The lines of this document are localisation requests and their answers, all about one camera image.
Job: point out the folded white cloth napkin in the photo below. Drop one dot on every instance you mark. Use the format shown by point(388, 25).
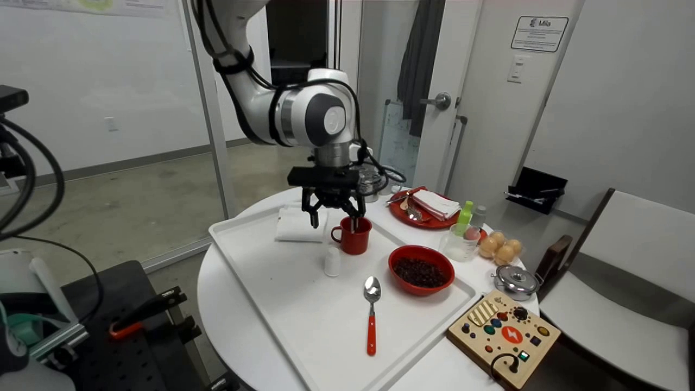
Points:
point(294, 224)

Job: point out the red plate with items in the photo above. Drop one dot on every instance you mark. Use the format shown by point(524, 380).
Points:
point(425, 209)

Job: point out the bread rolls pile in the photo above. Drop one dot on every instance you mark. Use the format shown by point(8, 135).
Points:
point(499, 249)

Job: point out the small white seasoning bottle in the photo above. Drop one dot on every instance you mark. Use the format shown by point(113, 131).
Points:
point(331, 264)

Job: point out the white chair with dark frame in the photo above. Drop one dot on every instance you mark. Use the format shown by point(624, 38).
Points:
point(628, 289)

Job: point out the clear plastic cup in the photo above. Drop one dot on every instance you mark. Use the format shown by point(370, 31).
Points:
point(456, 249)

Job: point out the green squeeze bottle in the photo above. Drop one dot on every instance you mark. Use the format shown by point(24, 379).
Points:
point(465, 219)

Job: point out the wall notice sign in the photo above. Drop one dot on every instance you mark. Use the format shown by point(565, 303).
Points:
point(539, 33)

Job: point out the wooden busy board toy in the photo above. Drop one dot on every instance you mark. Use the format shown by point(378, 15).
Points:
point(504, 338)

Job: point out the red bowl with beans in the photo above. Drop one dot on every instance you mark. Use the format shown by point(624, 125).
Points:
point(419, 270)

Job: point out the red enamel cup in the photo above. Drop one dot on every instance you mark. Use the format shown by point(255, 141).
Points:
point(352, 236)

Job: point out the black box on floor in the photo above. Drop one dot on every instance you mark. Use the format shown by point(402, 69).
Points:
point(536, 190)

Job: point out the small metal lidded pot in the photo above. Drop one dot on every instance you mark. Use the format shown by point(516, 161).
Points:
point(518, 283)

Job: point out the black clamp with orange handle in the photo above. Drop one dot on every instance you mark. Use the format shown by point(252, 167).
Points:
point(133, 323)

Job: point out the stainless steel canister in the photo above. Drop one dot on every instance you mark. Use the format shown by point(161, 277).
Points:
point(370, 180)

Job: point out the white plastic serving tray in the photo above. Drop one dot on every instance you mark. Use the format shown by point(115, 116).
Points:
point(318, 323)

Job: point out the small whiteboard leaning on door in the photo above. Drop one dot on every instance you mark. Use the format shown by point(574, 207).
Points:
point(398, 146)

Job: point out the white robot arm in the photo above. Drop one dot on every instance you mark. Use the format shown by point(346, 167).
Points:
point(320, 114)

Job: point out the black perforated work table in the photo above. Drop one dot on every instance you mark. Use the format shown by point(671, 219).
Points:
point(157, 359)

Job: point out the silver door handle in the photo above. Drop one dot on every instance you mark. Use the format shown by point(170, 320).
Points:
point(439, 102)

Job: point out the dark jacket on door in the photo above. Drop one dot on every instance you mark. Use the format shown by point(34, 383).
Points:
point(417, 62)

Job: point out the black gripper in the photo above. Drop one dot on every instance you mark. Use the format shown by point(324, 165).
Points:
point(333, 188)

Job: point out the spoon with red handle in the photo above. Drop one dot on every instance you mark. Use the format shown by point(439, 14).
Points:
point(372, 293)

